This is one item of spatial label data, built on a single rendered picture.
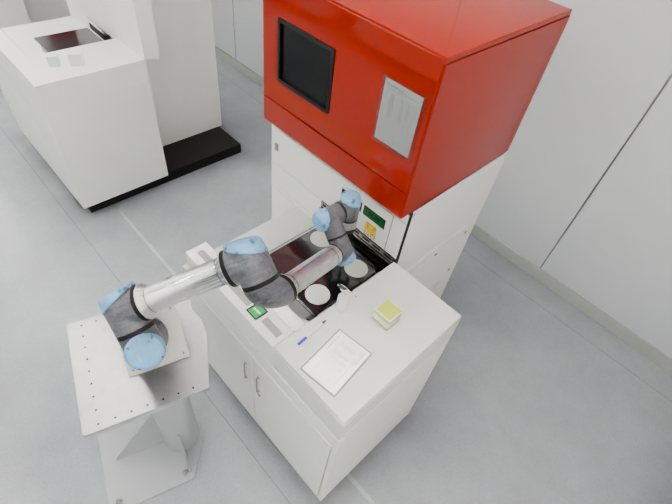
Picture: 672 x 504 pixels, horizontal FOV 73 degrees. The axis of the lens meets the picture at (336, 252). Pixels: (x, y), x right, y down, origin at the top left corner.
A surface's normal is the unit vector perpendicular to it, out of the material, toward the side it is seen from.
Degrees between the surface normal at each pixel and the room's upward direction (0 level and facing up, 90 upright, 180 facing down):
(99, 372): 0
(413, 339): 0
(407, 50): 90
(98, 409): 0
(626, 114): 90
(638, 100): 90
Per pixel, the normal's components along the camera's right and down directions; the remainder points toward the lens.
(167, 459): 0.11, -0.67
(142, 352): 0.44, 0.15
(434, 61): -0.72, 0.45
